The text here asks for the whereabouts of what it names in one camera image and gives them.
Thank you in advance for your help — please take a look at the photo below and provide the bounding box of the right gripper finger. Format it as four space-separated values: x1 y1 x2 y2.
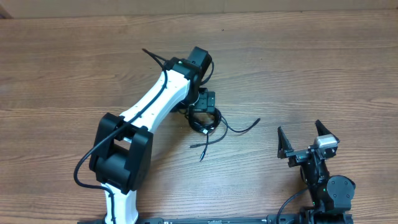
277 126 294 159
315 119 340 143

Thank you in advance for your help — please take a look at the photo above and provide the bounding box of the black thin cable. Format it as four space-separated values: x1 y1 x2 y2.
188 115 261 149

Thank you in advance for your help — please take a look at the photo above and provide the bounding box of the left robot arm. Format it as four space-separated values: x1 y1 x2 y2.
89 47 221 223

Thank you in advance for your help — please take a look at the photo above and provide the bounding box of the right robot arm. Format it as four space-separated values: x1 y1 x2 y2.
275 120 356 223

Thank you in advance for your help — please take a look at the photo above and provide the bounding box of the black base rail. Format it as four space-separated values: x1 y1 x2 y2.
77 214 354 224

